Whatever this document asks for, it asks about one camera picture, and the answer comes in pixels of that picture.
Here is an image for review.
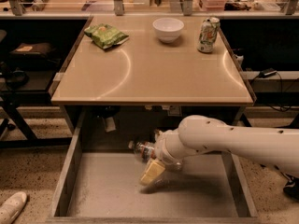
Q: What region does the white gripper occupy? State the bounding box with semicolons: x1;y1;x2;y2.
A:
140;130;191;186

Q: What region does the clear plastic water bottle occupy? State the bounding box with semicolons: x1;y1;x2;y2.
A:
127;140;184;174

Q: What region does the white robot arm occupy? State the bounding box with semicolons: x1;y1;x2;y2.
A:
140;115;299;186

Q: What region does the open grey drawer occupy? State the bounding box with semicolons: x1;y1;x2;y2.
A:
48;111;259;224

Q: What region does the black shoe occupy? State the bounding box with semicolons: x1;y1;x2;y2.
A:
283;175;299;200

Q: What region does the white ceramic bowl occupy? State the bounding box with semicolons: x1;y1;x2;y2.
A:
152;18;184;43

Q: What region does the green chip bag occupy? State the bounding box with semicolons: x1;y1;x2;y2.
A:
84;23;129;49

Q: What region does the black power adapter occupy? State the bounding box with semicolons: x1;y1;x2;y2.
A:
259;68;278;78

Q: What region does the white shoe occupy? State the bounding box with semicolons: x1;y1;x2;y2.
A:
0;191;28;224

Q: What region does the green patterned drink can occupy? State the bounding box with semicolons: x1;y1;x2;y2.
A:
197;17;220;53

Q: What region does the black chair with bag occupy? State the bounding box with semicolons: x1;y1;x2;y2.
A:
0;29;62;142

